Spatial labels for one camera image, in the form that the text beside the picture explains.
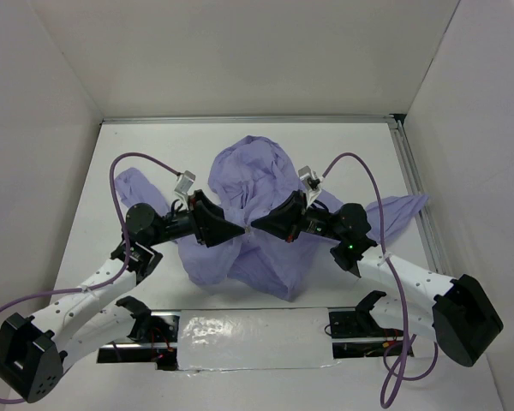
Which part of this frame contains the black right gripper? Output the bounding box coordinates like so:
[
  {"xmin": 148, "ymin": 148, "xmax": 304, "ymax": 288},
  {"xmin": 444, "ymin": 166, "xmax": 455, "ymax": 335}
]
[{"xmin": 252, "ymin": 189, "xmax": 346, "ymax": 242}]

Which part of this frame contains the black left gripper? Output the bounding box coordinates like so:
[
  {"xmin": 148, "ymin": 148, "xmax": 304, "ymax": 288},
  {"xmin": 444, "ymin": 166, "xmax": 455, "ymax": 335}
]
[{"xmin": 147, "ymin": 189, "xmax": 244, "ymax": 247}]

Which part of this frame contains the lavender zip jacket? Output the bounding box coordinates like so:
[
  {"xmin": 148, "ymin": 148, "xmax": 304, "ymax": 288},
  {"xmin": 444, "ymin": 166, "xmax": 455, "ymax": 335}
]
[{"xmin": 113, "ymin": 134, "xmax": 430, "ymax": 303}]

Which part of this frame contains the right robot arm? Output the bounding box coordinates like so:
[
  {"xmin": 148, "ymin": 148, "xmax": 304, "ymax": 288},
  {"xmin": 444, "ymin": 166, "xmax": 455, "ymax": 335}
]
[{"xmin": 251, "ymin": 191, "xmax": 504, "ymax": 367}]

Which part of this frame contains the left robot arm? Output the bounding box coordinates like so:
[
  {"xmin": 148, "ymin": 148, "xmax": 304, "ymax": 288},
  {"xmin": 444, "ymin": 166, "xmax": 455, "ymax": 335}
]
[{"xmin": 0, "ymin": 190, "xmax": 244, "ymax": 403}]

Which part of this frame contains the white taped front panel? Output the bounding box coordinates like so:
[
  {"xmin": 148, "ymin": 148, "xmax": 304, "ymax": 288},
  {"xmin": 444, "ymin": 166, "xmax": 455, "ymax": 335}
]
[{"xmin": 176, "ymin": 308, "xmax": 337, "ymax": 371}]

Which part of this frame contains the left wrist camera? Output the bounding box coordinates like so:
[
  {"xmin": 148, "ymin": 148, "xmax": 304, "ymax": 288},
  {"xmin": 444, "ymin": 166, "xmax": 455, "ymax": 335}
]
[{"xmin": 173, "ymin": 170, "xmax": 196, "ymax": 204}]

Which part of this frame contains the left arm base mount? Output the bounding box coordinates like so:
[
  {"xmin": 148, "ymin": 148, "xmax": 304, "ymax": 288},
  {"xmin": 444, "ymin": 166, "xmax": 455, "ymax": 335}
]
[{"xmin": 97, "ymin": 311, "xmax": 181, "ymax": 371}]

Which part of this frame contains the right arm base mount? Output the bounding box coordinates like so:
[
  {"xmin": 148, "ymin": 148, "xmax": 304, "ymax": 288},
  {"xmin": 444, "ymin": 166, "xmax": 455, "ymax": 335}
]
[{"xmin": 324, "ymin": 291, "xmax": 403, "ymax": 359}]

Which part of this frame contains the aluminium frame rail right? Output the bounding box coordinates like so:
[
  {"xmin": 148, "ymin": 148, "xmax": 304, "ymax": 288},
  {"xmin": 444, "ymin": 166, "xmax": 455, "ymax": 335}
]
[{"xmin": 388, "ymin": 115, "xmax": 453, "ymax": 277}]

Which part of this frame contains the aluminium frame rail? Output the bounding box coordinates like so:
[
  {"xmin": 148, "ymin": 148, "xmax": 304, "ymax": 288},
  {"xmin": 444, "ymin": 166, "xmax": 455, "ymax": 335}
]
[
  {"xmin": 388, "ymin": 115, "xmax": 453, "ymax": 277},
  {"xmin": 102, "ymin": 115, "xmax": 399, "ymax": 127}
]

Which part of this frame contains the aluminium frame rail back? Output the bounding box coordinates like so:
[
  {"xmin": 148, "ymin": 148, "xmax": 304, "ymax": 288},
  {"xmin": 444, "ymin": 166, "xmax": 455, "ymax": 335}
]
[{"xmin": 102, "ymin": 115, "xmax": 399, "ymax": 127}]

